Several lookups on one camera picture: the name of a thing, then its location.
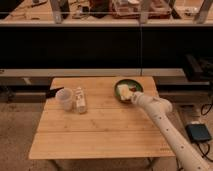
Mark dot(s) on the black power box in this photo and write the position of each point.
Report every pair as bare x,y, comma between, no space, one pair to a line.
198,133

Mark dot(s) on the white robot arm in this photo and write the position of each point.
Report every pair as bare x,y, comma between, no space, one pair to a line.
157,109

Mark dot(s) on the clear plastic cup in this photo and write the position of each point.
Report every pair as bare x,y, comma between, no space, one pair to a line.
65,98

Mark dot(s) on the green ceramic bowl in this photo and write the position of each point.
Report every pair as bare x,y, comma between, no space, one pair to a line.
130,83

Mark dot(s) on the black equipment at right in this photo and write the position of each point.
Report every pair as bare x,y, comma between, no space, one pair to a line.
198,69

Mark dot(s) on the white sponge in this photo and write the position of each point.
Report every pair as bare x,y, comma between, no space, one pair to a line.
124,92

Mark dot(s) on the long wooden shelf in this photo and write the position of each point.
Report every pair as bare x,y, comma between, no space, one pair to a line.
105,13

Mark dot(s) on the red sausage in bowl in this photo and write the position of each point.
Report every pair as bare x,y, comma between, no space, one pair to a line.
133,89

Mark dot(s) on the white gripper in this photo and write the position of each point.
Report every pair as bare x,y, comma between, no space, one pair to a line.
139,99

